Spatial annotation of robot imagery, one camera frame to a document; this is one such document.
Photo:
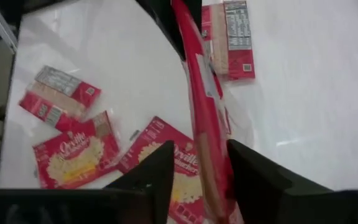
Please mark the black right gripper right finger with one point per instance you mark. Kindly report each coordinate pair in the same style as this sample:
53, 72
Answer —
275, 202

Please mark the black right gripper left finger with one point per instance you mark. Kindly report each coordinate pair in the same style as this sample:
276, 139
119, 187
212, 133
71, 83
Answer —
135, 205

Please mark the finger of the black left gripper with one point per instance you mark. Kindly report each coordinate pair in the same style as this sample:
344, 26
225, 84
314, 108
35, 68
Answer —
166, 21
194, 12

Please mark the red Orville popcorn bag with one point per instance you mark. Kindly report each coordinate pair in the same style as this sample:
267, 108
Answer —
204, 109
76, 155
238, 37
57, 93
157, 133

